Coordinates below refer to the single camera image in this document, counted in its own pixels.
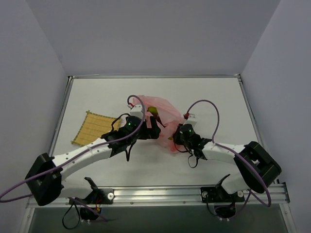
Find aluminium front rail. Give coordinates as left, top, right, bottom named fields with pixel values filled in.
left=27, top=183, right=290, bottom=208

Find green fake fruit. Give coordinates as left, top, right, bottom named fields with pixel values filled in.
left=147, top=106, right=158, bottom=115

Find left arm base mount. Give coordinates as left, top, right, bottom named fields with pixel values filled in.
left=62, top=177, right=115, bottom=230

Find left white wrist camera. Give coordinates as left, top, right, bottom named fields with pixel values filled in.
left=130, top=105, right=143, bottom=119

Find pink plastic bag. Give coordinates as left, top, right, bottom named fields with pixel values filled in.
left=139, top=95, right=185, bottom=154

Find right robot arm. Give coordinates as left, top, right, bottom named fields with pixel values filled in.
left=173, top=124, right=282, bottom=200

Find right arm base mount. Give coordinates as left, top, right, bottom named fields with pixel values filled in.
left=200, top=186, right=245, bottom=221

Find purple cable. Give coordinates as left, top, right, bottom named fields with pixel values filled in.
left=185, top=99, right=272, bottom=207
left=0, top=94, right=148, bottom=203

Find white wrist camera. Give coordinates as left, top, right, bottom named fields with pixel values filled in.
left=184, top=114, right=197, bottom=128
left=130, top=105, right=143, bottom=119

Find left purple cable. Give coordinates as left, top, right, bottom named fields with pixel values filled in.
left=0, top=94, right=148, bottom=203

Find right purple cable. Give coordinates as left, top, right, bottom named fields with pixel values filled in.
left=185, top=99, right=272, bottom=207

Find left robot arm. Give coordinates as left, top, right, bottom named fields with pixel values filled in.
left=25, top=116, right=160, bottom=206

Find yellow bamboo mat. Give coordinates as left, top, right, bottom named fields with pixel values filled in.
left=71, top=110, right=116, bottom=147

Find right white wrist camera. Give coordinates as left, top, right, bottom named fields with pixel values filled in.
left=184, top=114, right=197, bottom=128

